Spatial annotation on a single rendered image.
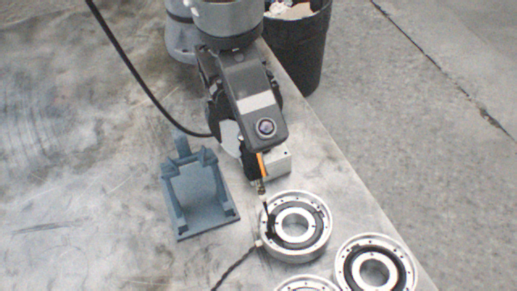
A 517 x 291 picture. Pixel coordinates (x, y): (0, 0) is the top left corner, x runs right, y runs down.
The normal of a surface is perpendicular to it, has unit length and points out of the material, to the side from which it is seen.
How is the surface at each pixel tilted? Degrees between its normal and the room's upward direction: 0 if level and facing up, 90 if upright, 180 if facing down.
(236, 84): 32
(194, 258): 0
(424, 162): 0
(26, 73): 0
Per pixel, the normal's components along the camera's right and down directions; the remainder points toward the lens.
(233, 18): 0.24, 0.74
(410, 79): -0.06, -0.64
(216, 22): -0.21, 0.77
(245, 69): 0.17, -0.18
